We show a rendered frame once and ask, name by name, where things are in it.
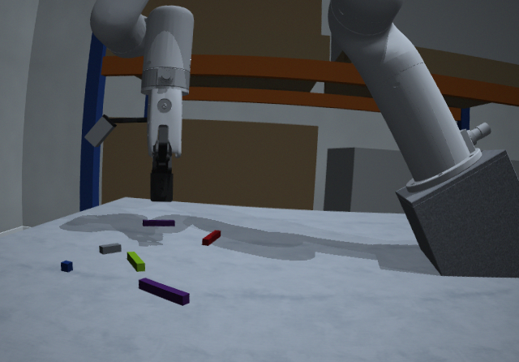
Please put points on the lime green rod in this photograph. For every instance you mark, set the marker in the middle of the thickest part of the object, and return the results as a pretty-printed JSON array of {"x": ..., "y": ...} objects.
[{"x": 135, "y": 261}]

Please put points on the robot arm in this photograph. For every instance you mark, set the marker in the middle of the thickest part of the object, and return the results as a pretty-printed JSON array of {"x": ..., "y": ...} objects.
[{"x": 434, "y": 148}]

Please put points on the small blue cube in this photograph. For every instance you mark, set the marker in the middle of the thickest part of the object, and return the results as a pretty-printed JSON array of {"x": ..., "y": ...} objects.
[{"x": 66, "y": 266}]

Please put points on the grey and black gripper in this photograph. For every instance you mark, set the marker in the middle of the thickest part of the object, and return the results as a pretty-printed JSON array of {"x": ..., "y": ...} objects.
[{"x": 164, "y": 109}]

